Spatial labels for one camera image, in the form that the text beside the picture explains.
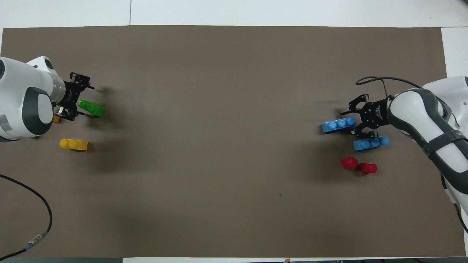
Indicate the blue three-stud toy brick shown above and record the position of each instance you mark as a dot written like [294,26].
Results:
[334,126]
[378,143]

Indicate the yellow two-stud toy brick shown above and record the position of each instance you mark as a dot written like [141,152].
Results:
[75,145]
[56,118]

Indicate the red one-stud toy block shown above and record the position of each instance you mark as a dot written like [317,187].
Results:
[368,168]
[349,163]

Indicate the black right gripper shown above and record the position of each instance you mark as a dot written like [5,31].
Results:
[376,113]

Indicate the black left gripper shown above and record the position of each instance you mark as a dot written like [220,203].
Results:
[71,96]

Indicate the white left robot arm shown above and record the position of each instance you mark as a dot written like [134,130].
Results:
[18,80]

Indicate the brown table mat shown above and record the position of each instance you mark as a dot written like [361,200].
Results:
[219,146]

